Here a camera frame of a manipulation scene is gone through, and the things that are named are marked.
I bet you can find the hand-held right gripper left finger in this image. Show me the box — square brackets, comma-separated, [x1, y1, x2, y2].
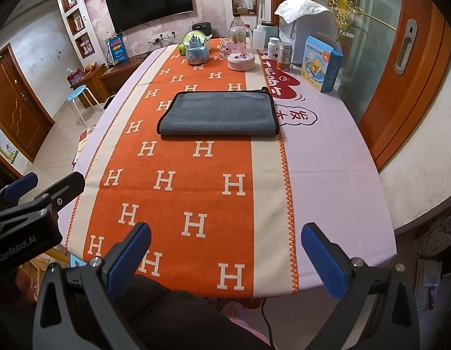
[34, 222, 153, 350]

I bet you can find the white plastic bottle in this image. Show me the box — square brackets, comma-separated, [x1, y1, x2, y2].
[252, 25, 266, 50]

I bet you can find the blue cardboard carton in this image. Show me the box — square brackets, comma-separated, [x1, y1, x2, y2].
[300, 32, 345, 93]

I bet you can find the pink round music box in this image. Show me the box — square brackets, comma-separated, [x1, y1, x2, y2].
[221, 40, 256, 72]

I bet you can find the orange letter-print blanket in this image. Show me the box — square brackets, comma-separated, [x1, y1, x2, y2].
[65, 38, 301, 298]

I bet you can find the blue round stool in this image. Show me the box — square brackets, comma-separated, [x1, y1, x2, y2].
[68, 85, 102, 125]

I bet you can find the black small heater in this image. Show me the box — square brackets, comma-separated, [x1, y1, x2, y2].
[192, 22, 213, 39]

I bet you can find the gold metal door ornament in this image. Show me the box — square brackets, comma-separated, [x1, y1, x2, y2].
[328, 0, 398, 41]

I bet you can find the white pill bottle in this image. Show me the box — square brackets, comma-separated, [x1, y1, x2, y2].
[267, 37, 282, 61]

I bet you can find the pink tablecloth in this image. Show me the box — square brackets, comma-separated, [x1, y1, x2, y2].
[65, 38, 398, 297]

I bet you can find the grey towel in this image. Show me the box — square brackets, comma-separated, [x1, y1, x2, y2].
[158, 87, 279, 138]

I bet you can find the blue printed board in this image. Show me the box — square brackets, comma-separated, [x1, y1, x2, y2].
[104, 34, 128, 67]

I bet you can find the low wooden cabinet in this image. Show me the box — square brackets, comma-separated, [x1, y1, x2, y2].
[67, 64, 140, 110]

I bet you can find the brown wooden door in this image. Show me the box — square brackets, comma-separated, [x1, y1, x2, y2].
[0, 43, 55, 165]

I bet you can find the orange wooden sliding door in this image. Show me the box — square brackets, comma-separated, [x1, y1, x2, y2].
[357, 0, 451, 170]

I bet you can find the white covered water dispenser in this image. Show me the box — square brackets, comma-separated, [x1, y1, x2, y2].
[274, 0, 339, 50]

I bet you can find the black cable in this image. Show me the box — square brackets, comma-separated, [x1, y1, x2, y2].
[260, 295, 276, 350]

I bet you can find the colourful wall chart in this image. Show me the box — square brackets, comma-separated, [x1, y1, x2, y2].
[0, 120, 20, 165]

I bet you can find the black wall television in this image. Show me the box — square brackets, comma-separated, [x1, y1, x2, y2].
[105, 0, 194, 34]

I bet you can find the white wall shelf unit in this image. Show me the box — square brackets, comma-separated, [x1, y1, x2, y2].
[54, 0, 99, 63]

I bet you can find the metal can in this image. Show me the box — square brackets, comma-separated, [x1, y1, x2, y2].
[277, 43, 294, 71]

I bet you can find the clear glass bottle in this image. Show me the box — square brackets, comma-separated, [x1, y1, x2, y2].
[228, 13, 253, 44]

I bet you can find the blue castle snow globe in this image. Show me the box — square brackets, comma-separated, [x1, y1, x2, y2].
[184, 31, 212, 67]

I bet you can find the white wall power outlet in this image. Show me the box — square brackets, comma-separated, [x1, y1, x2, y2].
[147, 31, 175, 43]

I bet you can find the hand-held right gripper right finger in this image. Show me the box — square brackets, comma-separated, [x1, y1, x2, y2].
[301, 222, 421, 350]

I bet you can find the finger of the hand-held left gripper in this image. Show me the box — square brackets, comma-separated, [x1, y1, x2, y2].
[0, 172, 38, 213]
[33, 171, 86, 224]

